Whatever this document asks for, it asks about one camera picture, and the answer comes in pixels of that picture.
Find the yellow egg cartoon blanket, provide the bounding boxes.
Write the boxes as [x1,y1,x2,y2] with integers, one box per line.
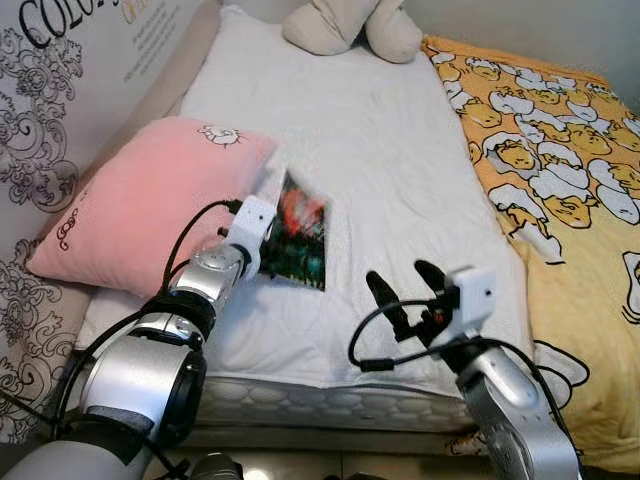
[420,35,640,473]

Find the pink pillow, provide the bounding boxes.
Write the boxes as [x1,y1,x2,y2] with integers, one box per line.
[27,117,279,299]

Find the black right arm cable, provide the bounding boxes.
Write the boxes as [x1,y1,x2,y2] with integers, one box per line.
[347,298,583,451]

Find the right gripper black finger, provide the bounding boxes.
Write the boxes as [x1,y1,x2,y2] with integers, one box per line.
[414,259,451,301]
[366,270,413,339]

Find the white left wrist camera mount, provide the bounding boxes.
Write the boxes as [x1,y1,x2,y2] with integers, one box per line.
[225,195,279,279]

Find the white floral print wall panel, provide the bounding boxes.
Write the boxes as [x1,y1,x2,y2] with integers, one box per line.
[0,0,216,441]

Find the white quilted mattress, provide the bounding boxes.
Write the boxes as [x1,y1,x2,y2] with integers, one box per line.
[75,5,561,431]

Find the dark red-titled book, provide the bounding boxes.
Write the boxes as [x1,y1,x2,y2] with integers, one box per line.
[258,170,333,293]

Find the beige plush toy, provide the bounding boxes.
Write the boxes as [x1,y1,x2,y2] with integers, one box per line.
[282,0,425,65]

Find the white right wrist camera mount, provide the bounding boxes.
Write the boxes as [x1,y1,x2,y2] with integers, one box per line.
[440,266,498,346]

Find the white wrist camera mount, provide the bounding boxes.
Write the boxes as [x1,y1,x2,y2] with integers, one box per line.
[225,195,279,279]
[440,266,498,346]

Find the grey robot leg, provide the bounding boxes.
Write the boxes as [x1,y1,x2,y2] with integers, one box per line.
[188,452,246,480]

